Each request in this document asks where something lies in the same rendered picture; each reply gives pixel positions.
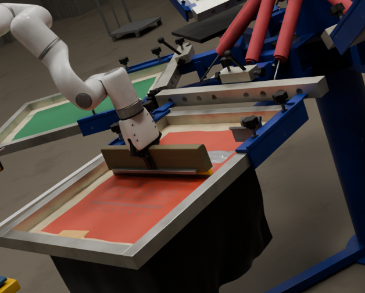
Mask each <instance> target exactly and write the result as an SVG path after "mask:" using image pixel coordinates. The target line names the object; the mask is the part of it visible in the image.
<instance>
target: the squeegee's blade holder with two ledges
mask: <svg viewBox="0 0 365 293"><path fill-rule="evenodd" d="M112 172H114V173H157V174H198V173H199V172H198V169H157V168H156V169H148V168H123V167H114V168H113V169H112Z"/></svg>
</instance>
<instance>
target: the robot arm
mask: <svg viewBox="0 0 365 293"><path fill-rule="evenodd" d="M51 26H52V16H51V14H50V13H49V12H48V11H47V10H46V9H45V8H43V7H42V6H38V5H29V4H19V3H0V37H1V36H3V35H4V34H6V33H8V32H9V31H11V33H12V34H13V36H14V37H15V38H16V39H17V40H18V41H19V42H20V43H21V44H22V45H24V46H25V47H26V48H27V49H28V50H29V51H30V52H31V53H32V54H33V55H34V56H35V57H37V58H38V59H39V60H40V61H41V62H42V63H43V64H44V65H45V66H46V67H47V68H48V70H49V73H50V76H51V78H52V80H53V82H54V83H55V85H56V87H57V89H58V90H59V91H60V93H61V94H62V95H63V96H64V97H66V98H67V99H68V100H69V101H70V102H71V103H72V104H73V105H75V106H76V107H78V108H79V109H81V110H86V111H89V110H93V109H95V108H96V107H97V106H98V105H99V104H100V103H101V102H102V101H103V100H104V99H106V98H107V97H108V96H109V98H110V100H111V101H112V104H113V106H114V108H115V110H116V112H117V114H118V116H119V118H120V120H119V126H120V130H121V133H122V136H123V138H124V141H125V143H126V145H127V148H128V150H129V151H130V155H131V157H139V158H141V159H143V160H144V162H145V164H146V166H147V168H148V169H156V165H155V163H154V161H153V159H152V157H151V156H149V154H148V151H147V149H146V147H147V146H148V145H159V143H160V138H161V136H162V133H161V132H160V131H159V130H158V128H157V126H156V124H155V122H154V121H153V118H152V117H151V115H150V114H149V112H148V111H147V110H146V109H145V107H143V105H142V99H141V98H139V97H138V95H137V93H136V90H135V88H134V86H133V84H132V82H131V80H130V78H129V76H128V73H127V72H126V70H125V69H124V68H123V67H118V68H115V69H113V70H110V71H109V72H107V73H101V74H96V75H93V76H91V77H89V78H88V79H87V80H86V81H84V82H83V81H82V80H81V79H80V78H79V77H78V76H77V75H76V74H75V73H74V71H73V70H72V68H71V66H70V63H69V49H68V46H67V45H66V44H65V43H64V42H63V41H62V40H61V39H60V38H59V37H58V36H57V35H56V34H55V33H54V32H53V31H51V30H50V28H51ZM136 149H137V151H138V152H136ZM142 151H143V153H142Z"/></svg>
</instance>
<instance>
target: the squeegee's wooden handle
mask: <svg viewBox="0 0 365 293"><path fill-rule="evenodd" d="M146 149H147V151H148V154H149V156H151V157H152V159H153V161H154V163H155V165H156V168H157V169H198V172H207V171H208V170H210V169H211V168H212V167H213V165H212V163H211V160H210V158H209V155H208V152H207V150H206V147H205V145H204V144H167V145H148V146H146ZM101 152H102V155H103V157H104V160H105V162H106V164H107V166H108V169H109V170H112V169H113V168H114V167H123V168H147V166H146V164H145V162H144V160H143V159H141V158H139V157H131V155H130V151H129V150H128V148H127V146H126V145H105V146H104V147H103V148H101Z"/></svg>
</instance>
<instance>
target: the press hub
mask: <svg viewBox="0 0 365 293"><path fill-rule="evenodd" d="M332 6H333V5H332V4H330V3H329V2H328V1H327V0H303V3H302V7H301V10H300V14H299V18H298V22H297V25H296V29H295V33H296V34H297V35H294V37H293V40H292V42H294V41H295V40H297V39H298V38H299V37H300V36H301V35H306V34H313V33H316V34H315V35H314V36H312V38H310V39H309V40H307V41H306V42H305V43H304V44H303V49H304V50H305V49H311V48H316V47H319V49H317V50H316V51H315V52H313V53H312V54H311V55H310V56H309V57H308V58H306V59H305V61H303V62H302V63H300V64H301V66H302V65H303V64H304V63H306V62H307V61H308V60H309V59H319V58H323V62H322V63H321V64H319V65H318V66H317V67H316V68H315V69H314V70H312V71H311V75H312V77H317V76H325V79H326V81H327V85H328V89H329V91H328V92H327V93H326V94H325V95H324V96H323V97H322V98H315V99H316V103H317V107H318V109H319V113H320V117H321V120H322V123H323V126H324V130H325V134H326V136H327V140H328V143H329V146H330V150H331V153H332V157H333V160H334V163H335V167H336V170H337V173H338V177H339V180H340V183H341V187H342V190H343V194H344V197H345V200H346V204H347V206H348V210H349V214H350V217H351V220H352V224H353V227H354V230H355V235H353V236H352V237H351V239H350V240H349V241H348V243H347V245H346V248H348V247H349V246H351V245H353V244H355V243H357V242H359V243H360V244H361V245H363V246H365V85H364V80H363V76H362V73H361V72H356V71H353V70H349V69H346V68H348V67H351V65H350V61H347V60H342V59H338V58H335V56H334V52H336V51H338V50H337V48H336V47H334V48H332V49H329V50H328V48H327V47H326V45H325V43H324V41H323V40H322V38H321V35H322V33H323V32H324V30H325V29H327V28H329V27H332V26H334V25H336V24H338V22H339V21H340V18H339V17H338V18H337V17H336V16H333V17H331V16H330V14H329V12H328V11H329V10H330V7H332ZM355 262H356V263H359V264H361V265H365V256H364V257H362V258H360V259H358V260H356V261H355Z"/></svg>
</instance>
